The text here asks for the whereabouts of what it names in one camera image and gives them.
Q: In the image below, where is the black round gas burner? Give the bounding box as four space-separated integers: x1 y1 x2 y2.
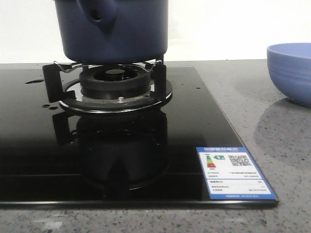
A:
79 66 151 100

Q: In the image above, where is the dark blue cooking pot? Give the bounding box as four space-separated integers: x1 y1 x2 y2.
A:
54 0 169 65

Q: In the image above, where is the blue white energy label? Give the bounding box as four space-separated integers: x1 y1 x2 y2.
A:
196 147 277 200

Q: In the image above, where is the black metal pot support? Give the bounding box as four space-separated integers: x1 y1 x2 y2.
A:
42 55 174 114

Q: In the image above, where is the light blue plastic bowl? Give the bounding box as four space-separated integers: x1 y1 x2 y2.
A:
267 43 311 107

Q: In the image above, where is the black glass gas stove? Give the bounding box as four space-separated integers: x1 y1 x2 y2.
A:
0 67 278 209

